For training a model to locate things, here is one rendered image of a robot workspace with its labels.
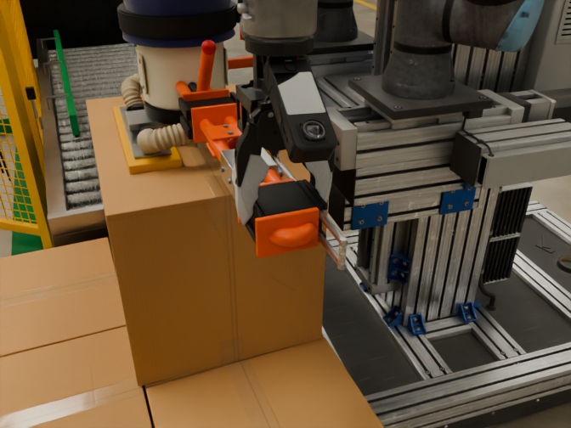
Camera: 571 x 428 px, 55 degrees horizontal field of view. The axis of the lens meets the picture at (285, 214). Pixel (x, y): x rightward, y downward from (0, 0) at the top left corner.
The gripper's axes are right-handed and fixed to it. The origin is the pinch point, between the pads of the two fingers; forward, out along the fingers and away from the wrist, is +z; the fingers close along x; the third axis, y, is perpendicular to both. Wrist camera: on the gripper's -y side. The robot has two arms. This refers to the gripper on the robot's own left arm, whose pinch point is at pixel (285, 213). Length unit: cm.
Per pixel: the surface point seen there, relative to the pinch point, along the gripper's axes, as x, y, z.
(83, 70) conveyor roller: 19, 269, 51
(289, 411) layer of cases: -6, 15, 53
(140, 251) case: 15.4, 30.3, 20.9
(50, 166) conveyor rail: 35, 133, 47
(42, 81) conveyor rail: 38, 233, 46
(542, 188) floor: -203, 148, 104
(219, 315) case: 2.4, 30.5, 39.1
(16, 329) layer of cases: 43, 57, 53
